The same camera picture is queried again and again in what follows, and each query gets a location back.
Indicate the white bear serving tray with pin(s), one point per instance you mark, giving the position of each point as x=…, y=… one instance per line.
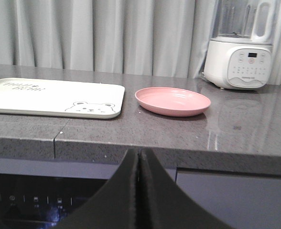
x=60, y=98

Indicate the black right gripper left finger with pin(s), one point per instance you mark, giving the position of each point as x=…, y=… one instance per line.
x=114, y=206

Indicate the pink round plate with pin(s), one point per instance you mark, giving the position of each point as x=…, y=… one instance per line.
x=172, y=102

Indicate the white pleated curtain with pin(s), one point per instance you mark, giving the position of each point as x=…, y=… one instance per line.
x=145, y=37

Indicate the white blender appliance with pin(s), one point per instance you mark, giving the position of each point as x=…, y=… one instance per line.
x=239, y=54

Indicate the black built-in drawer cabinet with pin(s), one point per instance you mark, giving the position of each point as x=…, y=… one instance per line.
x=40, y=202

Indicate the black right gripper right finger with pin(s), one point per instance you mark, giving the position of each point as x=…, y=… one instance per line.
x=163, y=205

